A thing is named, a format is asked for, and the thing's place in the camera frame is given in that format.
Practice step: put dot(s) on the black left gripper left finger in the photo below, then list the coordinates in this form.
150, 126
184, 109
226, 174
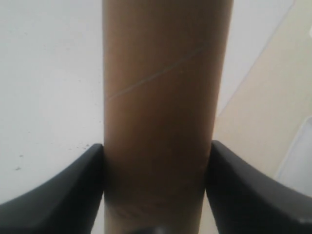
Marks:
66, 204

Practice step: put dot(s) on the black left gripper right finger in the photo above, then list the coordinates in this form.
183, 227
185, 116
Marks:
245, 201

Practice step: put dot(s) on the brown cardboard tube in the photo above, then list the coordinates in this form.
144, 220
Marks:
163, 62

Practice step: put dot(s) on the white plastic tray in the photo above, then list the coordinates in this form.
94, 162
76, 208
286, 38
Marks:
295, 170

